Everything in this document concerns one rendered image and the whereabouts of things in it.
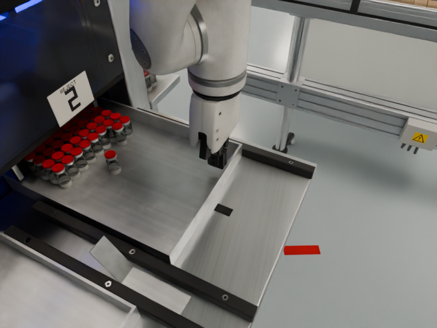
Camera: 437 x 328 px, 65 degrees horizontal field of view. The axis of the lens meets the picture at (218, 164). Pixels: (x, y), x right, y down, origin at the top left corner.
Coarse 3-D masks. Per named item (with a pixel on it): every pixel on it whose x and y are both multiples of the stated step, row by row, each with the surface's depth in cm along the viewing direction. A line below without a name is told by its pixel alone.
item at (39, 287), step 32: (0, 256) 53; (32, 256) 52; (0, 288) 49; (32, 288) 49; (64, 288) 49; (96, 288) 46; (0, 320) 46; (32, 320) 46; (64, 320) 46; (96, 320) 46; (128, 320) 43
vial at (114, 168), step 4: (116, 156) 63; (108, 160) 61; (112, 160) 61; (116, 160) 62; (108, 164) 62; (112, 164) 62; (116, 164) 62; (108, 168) 63; (112, 168) 63; (116, 168) 63; (120, 168) 64; (112, 172) 64; (116, 172) 64
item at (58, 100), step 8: (72, 80) 56; (80, 80) 58; (64, 88) 55; (80, 88) 58; (88, 88) 60; (48, 96) 53; (56, 96) 54; (64, 96) 56; (72, 96) 57; (80, 96) 59; (88, 96) 61; (56, 104) 55; (64, 104) 56; (72, 104) 58; (56, 112) 55; (64, 112) 57; (72, 112) 58; (64, 120) 57
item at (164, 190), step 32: (160, 128) 73; (96, 160) 67; (128, 160) 67; (160, 160) 67; (192, 160) 67; (32, 192) 58; (64, 192) 61; (96, 192) 61; (128, 192) 61; (160, 192) 61; (192, 192) 61; (96, 224) 54; (128, 224) 57; (160, 224) 57; (192, 224) 54; (160, 256) 51
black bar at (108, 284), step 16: (16, 240) 53; (32, 240) 53; (48, 256) 51; (64, 256) 51; (80, 272) 49; (96, 272) 49; (112, 288) 47; (128, 288) 47; (144, 304) 46; (160, 304) 46; (160, 320) 45; (176, 320) 44
